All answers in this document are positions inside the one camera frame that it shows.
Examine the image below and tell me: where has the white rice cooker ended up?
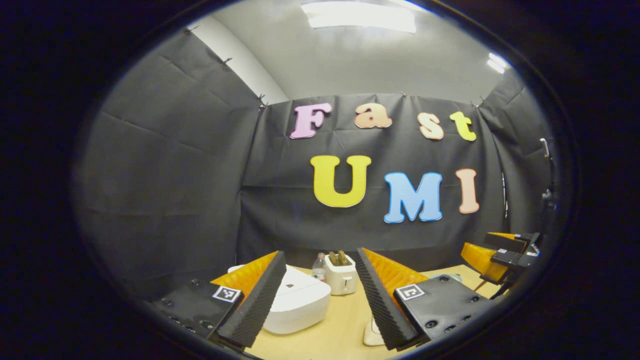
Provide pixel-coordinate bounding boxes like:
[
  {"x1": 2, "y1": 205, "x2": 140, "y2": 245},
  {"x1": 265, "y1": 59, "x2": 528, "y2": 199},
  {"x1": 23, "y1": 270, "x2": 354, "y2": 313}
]
[{"x1": 227, "y1": 264, "x2": 332, "y2": 335}]

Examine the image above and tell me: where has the large ceiling light panel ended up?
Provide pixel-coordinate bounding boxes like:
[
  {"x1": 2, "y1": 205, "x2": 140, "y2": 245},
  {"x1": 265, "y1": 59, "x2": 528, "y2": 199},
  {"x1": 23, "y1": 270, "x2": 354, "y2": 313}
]
[{"x1": 301, "y1": 1, "x2": 417, "y2": 34}]

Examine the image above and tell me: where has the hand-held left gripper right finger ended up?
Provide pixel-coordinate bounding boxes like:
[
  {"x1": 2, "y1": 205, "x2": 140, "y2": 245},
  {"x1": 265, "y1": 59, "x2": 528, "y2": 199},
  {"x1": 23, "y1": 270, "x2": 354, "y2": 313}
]
[{"x1": 355, "y1": 247, "x2": 496, "y2": 351}]

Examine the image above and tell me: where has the dark metal stand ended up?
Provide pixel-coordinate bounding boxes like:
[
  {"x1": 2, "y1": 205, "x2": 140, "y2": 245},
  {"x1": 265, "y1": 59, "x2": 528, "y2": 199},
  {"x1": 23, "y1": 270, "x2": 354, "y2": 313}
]
[{"x1": 539, "y1": 137, "x2": 558, "y2": 213}]

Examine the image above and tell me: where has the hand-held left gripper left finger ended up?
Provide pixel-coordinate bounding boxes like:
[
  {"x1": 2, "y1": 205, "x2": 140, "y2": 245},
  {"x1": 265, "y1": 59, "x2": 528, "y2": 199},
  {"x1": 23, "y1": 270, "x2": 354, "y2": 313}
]
[{"x1": 152, "y1": 250, "x2": 288, "y2": 351}]

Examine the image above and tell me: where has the small ceiling light panel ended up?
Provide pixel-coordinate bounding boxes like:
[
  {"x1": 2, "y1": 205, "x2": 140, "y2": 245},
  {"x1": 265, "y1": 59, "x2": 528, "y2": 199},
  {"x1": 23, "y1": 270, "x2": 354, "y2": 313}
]
[{"x1": 486, "y1": 52, "x2": 511, "y2": 75}]

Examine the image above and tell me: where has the clear plastic water bottle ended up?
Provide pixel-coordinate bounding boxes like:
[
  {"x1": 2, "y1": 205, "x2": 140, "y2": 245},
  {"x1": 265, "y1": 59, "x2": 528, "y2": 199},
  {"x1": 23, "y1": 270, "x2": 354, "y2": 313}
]
[{"x1": 311, "y1": 252, "x2": 327, "y2": 282}]

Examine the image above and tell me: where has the white toaster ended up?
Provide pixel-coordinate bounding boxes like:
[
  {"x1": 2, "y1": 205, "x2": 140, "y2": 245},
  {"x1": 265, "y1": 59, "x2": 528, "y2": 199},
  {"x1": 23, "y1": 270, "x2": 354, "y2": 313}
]
[{"x1": 324, "y1": 254, "x2": 359, "y2": 296}]

